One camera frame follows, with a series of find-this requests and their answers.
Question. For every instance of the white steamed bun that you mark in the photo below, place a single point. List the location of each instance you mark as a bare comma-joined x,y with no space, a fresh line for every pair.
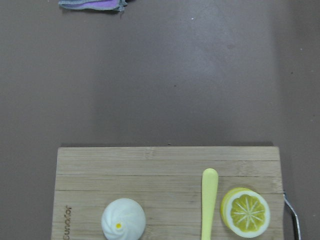
123,219

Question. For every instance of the thick lemon half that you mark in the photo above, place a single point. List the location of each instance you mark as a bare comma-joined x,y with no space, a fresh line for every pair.
245,212

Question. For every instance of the yellow plastic knife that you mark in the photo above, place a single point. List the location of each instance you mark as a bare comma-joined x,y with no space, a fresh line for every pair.
209,189

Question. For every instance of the grey folded cloth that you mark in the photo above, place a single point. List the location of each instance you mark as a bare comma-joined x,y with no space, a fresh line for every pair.
97,5

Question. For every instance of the bamboo cutting board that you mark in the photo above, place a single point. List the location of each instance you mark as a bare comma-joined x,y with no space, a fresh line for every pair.
166,182

